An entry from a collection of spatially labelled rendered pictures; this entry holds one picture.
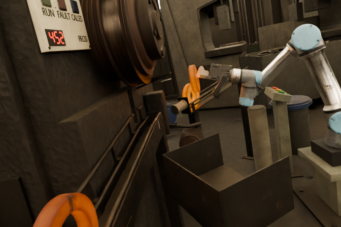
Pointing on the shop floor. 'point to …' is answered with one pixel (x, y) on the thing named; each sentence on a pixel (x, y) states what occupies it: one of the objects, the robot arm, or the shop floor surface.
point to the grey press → (319, 0)
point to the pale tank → (253, 2)
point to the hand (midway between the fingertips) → (194, 75)
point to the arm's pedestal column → (322, 200)
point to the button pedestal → (282, 126)
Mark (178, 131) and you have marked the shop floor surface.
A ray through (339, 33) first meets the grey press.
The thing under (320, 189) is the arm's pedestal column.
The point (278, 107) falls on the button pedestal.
